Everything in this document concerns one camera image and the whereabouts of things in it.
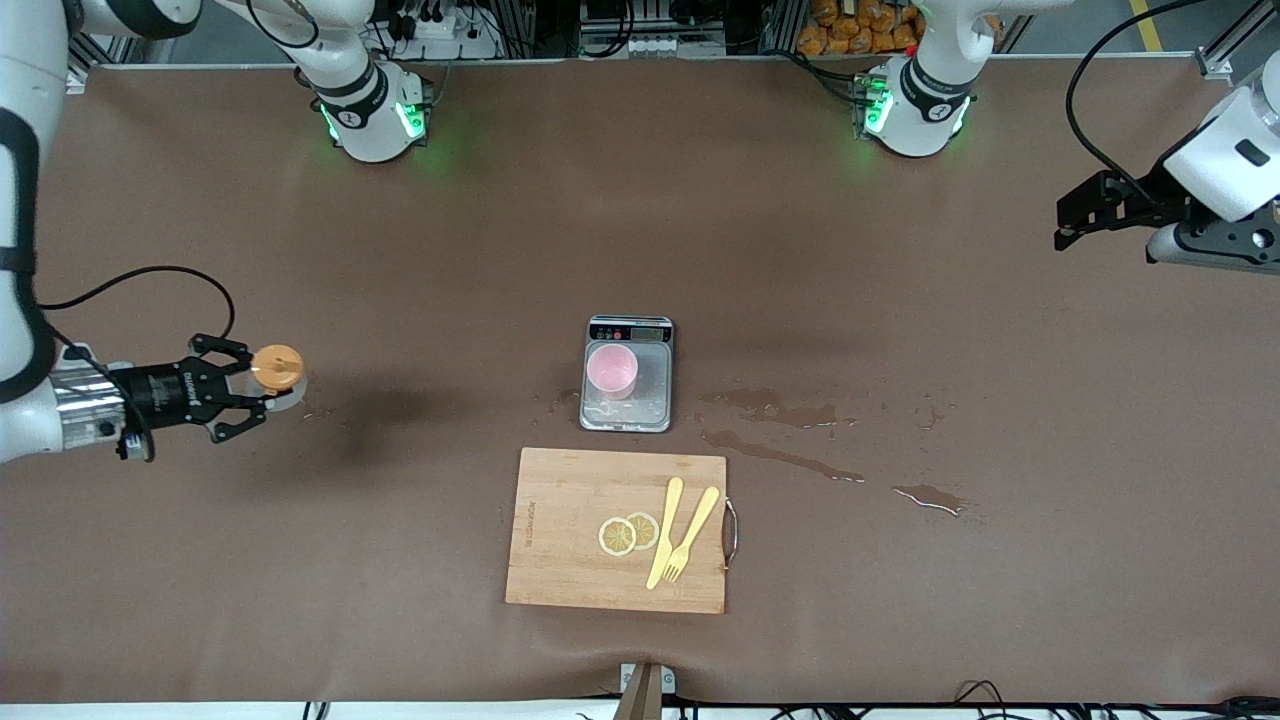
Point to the yellow plastic fork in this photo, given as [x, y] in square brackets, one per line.
[695, 530]

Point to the lemon slice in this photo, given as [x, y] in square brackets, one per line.
[615, 537]
[645, 525]

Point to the silver digital kitchen scale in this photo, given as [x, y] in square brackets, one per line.
[655, 395]

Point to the orange snack packs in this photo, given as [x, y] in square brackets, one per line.
[860, 28]

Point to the white power strip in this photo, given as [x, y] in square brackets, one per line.
[440, 30]

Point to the yellow plastic knife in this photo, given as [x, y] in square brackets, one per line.
[668, 520]

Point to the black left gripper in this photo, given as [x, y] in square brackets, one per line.
[1147, 197]

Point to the sauce bottle with orange cap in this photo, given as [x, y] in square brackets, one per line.
[278, 368]

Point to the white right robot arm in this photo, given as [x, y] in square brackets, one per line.
[360, 110]

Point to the wooden cutting board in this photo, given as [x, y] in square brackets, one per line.
[570, 520]

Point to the brown table cover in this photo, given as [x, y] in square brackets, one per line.
[400, 560]

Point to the pink plastic cup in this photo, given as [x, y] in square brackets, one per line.
[612, 372]

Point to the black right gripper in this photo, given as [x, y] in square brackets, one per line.
[157, 391]

